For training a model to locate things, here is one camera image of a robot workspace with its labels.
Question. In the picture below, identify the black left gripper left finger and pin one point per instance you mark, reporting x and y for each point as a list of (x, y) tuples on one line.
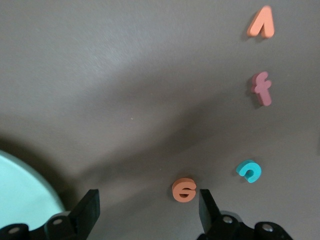
[(85, 215)]

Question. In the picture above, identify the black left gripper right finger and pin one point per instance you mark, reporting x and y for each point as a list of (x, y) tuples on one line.
[(210, 215)]

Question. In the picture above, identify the pink foam letter f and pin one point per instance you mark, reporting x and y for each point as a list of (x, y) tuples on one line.
[(263, 92)]

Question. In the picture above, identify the orange foam letter e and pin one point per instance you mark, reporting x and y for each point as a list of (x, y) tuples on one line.
[(176, 191)]

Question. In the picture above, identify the orange foam letter v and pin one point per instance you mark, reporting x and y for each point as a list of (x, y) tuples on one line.
[(261, 21)]

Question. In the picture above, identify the light green plate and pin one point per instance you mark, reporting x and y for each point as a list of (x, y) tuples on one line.
[(20, 190)]

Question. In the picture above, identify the teal foam letter c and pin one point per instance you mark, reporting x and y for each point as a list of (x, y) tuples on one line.
[(256, 172)]

